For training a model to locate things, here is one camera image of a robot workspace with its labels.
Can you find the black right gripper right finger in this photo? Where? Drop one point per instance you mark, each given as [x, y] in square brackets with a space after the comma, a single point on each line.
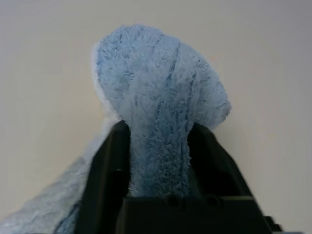
[212, 170]

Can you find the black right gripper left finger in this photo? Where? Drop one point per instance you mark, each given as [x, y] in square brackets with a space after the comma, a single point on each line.
[109, 165]

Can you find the light blue fluffy rag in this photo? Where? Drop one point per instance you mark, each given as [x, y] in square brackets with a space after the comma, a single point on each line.
[158, 73]

